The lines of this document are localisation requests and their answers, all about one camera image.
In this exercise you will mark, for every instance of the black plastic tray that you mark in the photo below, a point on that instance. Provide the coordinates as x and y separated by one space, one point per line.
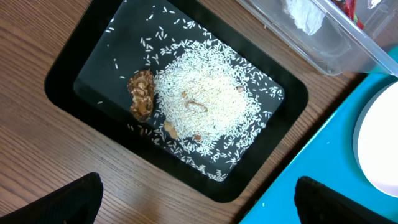
65 89

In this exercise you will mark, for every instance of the white round plate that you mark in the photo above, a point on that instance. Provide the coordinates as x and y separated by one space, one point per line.
375 140

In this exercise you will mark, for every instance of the white tissue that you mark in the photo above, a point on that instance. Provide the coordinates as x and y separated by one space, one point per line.
373 3
307 17

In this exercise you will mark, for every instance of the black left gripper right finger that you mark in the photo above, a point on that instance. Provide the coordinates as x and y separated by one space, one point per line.
319 204

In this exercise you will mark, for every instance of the white rice pile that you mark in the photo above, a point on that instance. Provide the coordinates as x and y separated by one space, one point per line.
210 103

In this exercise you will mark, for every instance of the brown food scrap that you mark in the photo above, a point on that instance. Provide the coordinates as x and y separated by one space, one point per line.
142 90

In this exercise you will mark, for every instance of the red snack wrapper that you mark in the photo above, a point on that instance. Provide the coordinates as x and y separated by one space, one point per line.
349 7

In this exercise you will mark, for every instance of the clear plastic bin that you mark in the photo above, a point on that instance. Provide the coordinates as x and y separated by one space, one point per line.
339 45

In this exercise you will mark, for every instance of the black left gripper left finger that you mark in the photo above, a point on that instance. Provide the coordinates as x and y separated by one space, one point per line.
76 202

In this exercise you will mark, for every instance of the teal serving tray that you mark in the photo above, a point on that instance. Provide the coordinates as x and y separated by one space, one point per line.
328 158

